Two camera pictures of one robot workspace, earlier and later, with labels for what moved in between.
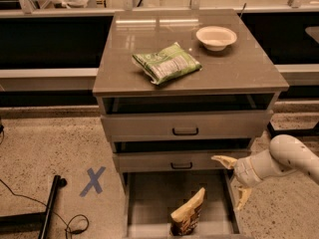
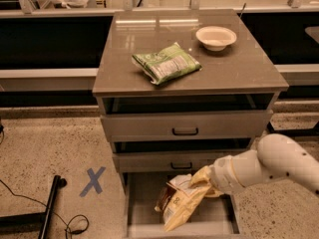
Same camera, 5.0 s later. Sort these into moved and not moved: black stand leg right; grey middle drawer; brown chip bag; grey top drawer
Moved: brown chip bag
Not moved: grey middle drawer; grey top drawer; black stand leg right
